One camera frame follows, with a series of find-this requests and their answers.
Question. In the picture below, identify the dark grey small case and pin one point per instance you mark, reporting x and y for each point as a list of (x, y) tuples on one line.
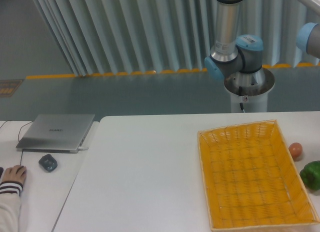
[(48, 163)]

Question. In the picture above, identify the green bell pepper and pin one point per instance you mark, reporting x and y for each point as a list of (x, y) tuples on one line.
[(310, 175)]

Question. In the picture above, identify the silver closed laptop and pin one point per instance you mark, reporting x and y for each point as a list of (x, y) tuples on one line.
[(57, 133)]

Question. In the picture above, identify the grey folding partition screen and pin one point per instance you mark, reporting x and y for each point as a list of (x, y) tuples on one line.
[(128, 36)]

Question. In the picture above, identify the yellow woven basket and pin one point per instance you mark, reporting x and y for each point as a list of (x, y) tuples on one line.
[(250, 180)]

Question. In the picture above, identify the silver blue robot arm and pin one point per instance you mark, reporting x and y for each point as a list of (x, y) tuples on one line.
[(226, 34)]

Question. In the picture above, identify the white sleeved forearm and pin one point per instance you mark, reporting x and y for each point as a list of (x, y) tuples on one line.
[(10, 205)]

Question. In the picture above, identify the brown egg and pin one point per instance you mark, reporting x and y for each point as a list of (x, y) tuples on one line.
[(295, 150)]

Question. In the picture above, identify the person's hand on mouse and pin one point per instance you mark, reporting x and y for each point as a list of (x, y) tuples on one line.
[(16, 174)]

